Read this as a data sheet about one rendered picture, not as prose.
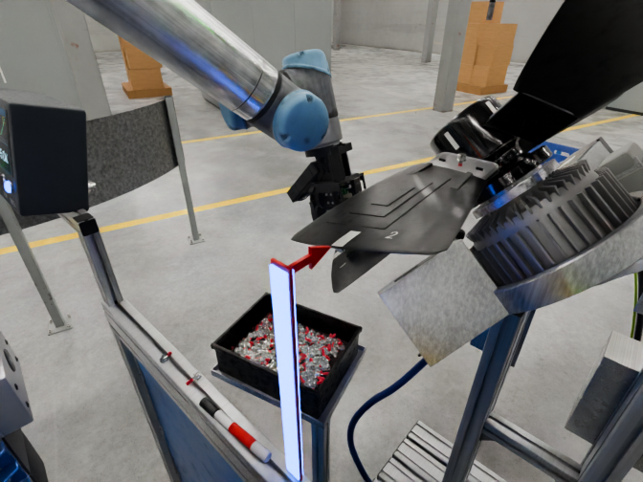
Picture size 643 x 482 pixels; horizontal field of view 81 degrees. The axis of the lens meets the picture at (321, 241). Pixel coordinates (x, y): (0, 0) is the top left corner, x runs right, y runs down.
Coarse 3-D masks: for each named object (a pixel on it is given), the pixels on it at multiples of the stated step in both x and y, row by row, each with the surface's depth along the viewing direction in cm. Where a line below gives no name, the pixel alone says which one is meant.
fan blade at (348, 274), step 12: (348, 252) 75; (360, 252) 72; (372, 252) 70; (384, 252) 68; (336, 264) 77; (348, 264) 73; (360, 264) 70; (372, 264) 68; (336, 276) 74; (348, 276) 71; (360, 276) 69; (336, 288) 71
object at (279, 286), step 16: (272, 272) 32; (272, 288) 34; (288, 288) 32; (288, 304) 33; (288, 320) 34; (288, 336) 35; (288, 352) 36; (288, 368) 37; (288, 384) 39; (288, 400) 40; (288, 416) 42; (288, 432) 44; (288, 448) 46; (288, 464) 48
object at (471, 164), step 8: (448, 152) 58; (432, 160) 56; (448, 160) 56; (472, 160) 55; (480, 160) 55; (456, 168) 53; (464, 168) 53; (472, 168) 53; (488, 168) 53; (496, 168) 53; (480, 176) 51; (488, 176) 51
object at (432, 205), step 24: (408, 168) 54; (432, 168) 53; (360, 192) 52; (384, 192) 49; (408, 192) 47; (432, 192) 47; (456, 192) 46; (480, 192) 47; (336, 216) 48; (360, 216) 45; (384, 216) 43; (408, 216) 42; (432, 216) 41; (456, 216) 40; (312, 240) 44; (336, 240) 41; (360, 240) 39; (384, 240) 38; (408, 240) 37; (432, 240) 36
